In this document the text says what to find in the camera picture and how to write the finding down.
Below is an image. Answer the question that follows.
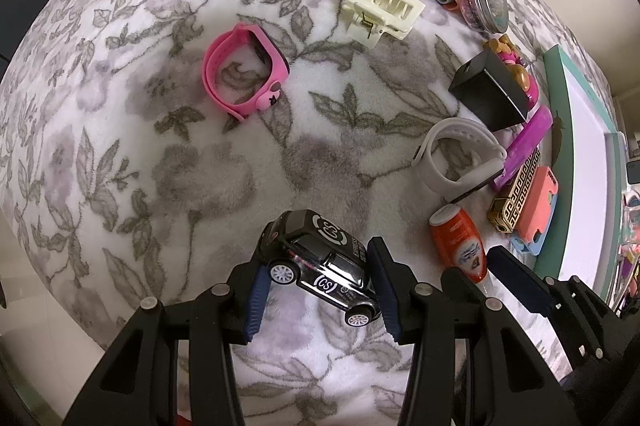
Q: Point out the teal white tray box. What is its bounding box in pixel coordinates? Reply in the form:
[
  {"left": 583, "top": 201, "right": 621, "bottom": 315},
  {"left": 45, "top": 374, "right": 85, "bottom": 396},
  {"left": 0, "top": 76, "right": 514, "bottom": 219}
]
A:
[{"left": 535, "top": 45, "right": 626, "bottom": 301}]

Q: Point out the white smartwatch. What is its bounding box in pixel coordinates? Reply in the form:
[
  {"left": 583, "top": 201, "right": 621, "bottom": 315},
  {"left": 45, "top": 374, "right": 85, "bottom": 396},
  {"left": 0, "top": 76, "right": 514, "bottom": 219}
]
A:
[{"left": 411, "top": 117, "right": 506, "bottom": 204}]

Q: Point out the floral grey white blanket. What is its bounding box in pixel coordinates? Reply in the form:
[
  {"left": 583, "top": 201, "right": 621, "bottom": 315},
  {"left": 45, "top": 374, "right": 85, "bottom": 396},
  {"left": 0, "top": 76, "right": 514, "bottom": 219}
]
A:
[{"left": 1, "top": 0, "right": 483, "bottom": 423}]

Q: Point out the orange Lion bottle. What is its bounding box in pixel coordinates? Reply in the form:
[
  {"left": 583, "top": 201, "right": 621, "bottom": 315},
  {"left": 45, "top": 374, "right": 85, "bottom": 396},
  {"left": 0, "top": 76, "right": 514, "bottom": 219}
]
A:
[{"left": 428, "top": 204, "right": 492, "bottom": 296}]

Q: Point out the pink watch band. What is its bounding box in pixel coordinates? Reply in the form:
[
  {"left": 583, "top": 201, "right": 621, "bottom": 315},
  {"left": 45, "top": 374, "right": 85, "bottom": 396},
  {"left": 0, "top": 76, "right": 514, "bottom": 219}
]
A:
[{"left": 201, "top": 22, "right": 291, "bottom": 123}]

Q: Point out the pink brown dog toy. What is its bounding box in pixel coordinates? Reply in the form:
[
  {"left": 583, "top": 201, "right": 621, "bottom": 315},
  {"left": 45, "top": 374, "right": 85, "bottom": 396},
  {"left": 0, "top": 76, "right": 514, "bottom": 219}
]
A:
[{"left": 483, "top": 34, "right": 539, "bottom": 109}]

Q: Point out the cream hair claw clip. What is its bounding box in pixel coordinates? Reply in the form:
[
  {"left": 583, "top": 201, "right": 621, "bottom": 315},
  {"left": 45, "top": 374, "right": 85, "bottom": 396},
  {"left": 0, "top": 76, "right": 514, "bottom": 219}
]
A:
[{"left": 342, "top": 0, "right": 425, "bottom": 48}]

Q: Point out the black gold patterned box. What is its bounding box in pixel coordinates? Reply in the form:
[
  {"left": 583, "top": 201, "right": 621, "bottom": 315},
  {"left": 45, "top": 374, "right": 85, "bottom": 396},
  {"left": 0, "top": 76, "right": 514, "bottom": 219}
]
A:
[{"left": 487, "top": 147, "right": 540, "bottom": 234}]

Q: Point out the purple plastic case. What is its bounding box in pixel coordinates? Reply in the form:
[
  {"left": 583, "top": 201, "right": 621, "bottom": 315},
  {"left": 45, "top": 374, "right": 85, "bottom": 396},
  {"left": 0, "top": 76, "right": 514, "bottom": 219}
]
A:
[{"left": 491, "top": 105, "right": 553, "bottom": 192}]

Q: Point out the black small box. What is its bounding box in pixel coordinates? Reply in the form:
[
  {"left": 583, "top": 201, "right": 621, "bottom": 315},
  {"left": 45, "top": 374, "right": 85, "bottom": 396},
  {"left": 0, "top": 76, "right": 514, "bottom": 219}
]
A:
[{"left": 449, "top": 48, "right": 528, "bottom": 132}]

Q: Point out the black toy car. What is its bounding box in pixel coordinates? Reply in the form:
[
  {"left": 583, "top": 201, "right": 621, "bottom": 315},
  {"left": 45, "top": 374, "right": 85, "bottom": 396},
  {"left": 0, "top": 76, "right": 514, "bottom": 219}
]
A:
[{"left": 256, "top": 209, "right": 381, "bottom": 328}]

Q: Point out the salmon blue phone case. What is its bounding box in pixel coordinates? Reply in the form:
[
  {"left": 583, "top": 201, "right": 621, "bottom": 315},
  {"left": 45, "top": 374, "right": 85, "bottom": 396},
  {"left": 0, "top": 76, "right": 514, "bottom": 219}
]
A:
[{"left": 510, "top": 166, "right": 559, "bottom": 256}]

